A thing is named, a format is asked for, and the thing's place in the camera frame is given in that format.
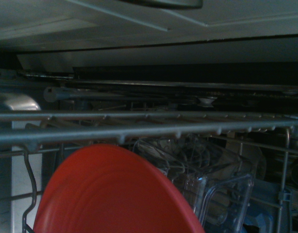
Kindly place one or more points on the coral red plastic plate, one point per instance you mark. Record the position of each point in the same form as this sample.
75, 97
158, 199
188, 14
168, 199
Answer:
103, 194

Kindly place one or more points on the clear plastic container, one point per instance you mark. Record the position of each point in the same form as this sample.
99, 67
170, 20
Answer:
219, 191

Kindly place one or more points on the white kitchen cabinet unit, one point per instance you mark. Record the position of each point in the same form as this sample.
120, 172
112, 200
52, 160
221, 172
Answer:
66, 31

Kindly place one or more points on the built-in dishwasher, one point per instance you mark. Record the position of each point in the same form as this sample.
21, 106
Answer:
15, 103

